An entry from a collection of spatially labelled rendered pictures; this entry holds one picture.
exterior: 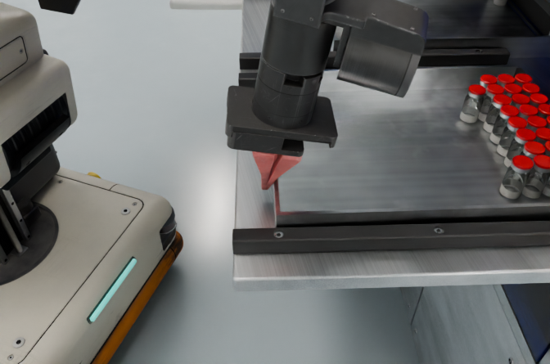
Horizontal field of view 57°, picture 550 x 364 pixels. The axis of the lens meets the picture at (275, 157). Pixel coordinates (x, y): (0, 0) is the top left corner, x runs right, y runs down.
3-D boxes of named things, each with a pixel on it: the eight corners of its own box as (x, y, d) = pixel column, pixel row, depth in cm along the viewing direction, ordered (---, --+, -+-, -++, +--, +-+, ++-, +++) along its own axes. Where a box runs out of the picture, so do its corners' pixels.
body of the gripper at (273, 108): (333, 153, 47) (356, 87, 42) (223, 141, 45) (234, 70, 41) (325, 112, 52) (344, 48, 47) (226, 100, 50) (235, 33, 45)
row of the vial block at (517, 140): (484, 102, 68) (494, 73, 65) (544, 199, 54) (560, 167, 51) (468, 103, 68) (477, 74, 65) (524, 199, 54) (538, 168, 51)
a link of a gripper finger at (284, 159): (288, 211, 52) (308, 141, 46) (218, 204, 51) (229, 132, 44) (284, 166, 57) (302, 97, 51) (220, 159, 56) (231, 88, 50)
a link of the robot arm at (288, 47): (281, -27, 42) (264, -3, 38) (361, -5, 42) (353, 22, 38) (268, 46, 47) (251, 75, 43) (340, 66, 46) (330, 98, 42)
